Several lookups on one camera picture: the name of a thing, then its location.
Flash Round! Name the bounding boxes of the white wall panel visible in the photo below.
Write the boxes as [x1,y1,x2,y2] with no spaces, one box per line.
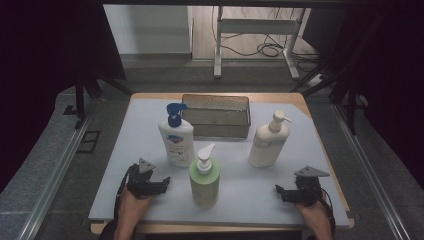
[103,4,194,56]

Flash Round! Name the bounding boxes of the aluminium rail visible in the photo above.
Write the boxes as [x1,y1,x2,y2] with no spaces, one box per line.
[18,99,98,240]
[332,102,412,240]

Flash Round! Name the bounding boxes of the black floor cables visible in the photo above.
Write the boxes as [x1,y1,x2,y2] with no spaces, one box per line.
[211,5,322,73]

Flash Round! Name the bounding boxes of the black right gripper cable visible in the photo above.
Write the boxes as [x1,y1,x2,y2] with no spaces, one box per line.
[318,184,337,238]

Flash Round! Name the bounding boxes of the white power strip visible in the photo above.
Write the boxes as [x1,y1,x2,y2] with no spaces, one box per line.
[307,73,327,89]

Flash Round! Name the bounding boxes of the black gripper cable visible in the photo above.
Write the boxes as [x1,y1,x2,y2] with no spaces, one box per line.
[318,184,337,238]
[113,164,136,231]

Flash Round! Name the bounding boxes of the white bottle with blue pump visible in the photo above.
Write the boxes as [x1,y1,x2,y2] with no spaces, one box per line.
[157,102,197,168]

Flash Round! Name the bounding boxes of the person's right hand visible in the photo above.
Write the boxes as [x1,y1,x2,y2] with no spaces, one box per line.
[294,194,330,223]

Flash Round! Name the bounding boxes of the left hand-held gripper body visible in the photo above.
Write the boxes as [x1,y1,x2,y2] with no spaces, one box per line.
[126,157,158,200]

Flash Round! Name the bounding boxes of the green bottle with white pump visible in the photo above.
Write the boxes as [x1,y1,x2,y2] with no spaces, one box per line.
[188,143,222,211]

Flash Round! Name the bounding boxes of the white desk frame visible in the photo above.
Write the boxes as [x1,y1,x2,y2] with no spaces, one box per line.
[213,5,307,81]

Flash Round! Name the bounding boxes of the cream pump bottle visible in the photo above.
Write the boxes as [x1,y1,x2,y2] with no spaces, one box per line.
[247,110,293,169]

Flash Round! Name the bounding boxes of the black metal stand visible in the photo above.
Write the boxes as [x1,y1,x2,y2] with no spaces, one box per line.
[289,13,369,136]
[73,70,135,130]

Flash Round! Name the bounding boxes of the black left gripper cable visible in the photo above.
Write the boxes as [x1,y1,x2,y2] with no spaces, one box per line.
[113,164,136,231]

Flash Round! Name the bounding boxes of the person's left hand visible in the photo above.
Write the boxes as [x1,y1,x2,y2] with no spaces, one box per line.
[118,187,155,219]

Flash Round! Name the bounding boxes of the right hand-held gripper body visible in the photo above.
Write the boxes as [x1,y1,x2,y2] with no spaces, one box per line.
[292,165,331,207]

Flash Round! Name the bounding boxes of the black curtain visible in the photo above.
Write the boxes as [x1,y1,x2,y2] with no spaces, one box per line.
[0,0,127,194]
[300,0,424,192]

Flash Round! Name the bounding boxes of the light blue-grey mat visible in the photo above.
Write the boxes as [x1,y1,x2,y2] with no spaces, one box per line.
[88,98,351,228]

